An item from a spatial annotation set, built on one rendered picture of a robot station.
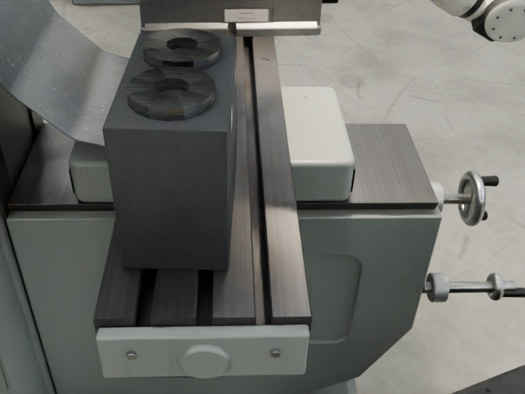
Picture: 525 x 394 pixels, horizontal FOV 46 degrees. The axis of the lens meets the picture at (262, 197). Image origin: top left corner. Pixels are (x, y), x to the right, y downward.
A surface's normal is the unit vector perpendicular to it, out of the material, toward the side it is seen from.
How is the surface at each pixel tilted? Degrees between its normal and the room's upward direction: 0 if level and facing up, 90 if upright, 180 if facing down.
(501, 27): 105
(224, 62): 0
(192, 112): 90
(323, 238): 90
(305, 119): 0
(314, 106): 0
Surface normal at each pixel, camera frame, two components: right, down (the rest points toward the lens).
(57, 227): 0.04, 0.62
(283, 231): 0.03, -0.79
